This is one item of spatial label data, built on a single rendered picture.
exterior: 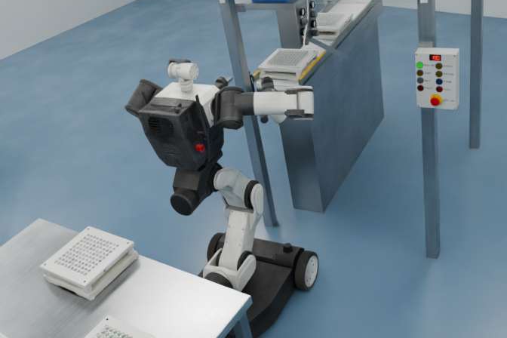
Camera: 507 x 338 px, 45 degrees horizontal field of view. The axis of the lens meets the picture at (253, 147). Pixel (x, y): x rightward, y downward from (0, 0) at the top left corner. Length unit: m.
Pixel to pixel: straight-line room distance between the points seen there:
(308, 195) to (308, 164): 0.23
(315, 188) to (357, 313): 0.86
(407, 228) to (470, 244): 0.35
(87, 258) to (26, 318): 0.28
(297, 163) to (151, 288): 1.64
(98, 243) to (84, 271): 0.15
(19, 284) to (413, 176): 2.48
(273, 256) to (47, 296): 1.30
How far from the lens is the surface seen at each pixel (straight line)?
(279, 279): 3.09
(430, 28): 2.69
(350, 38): 3.73
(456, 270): 3.32
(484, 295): 3.21
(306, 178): 3.61
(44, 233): 2.64
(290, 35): 3.01
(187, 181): 2.57
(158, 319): 2.06
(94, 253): 2.30
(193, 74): 2.45
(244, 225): 2.99
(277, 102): 2.33
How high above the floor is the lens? 2.27
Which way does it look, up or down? 31 degrees down
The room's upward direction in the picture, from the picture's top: 11 degrees counter-clockwise
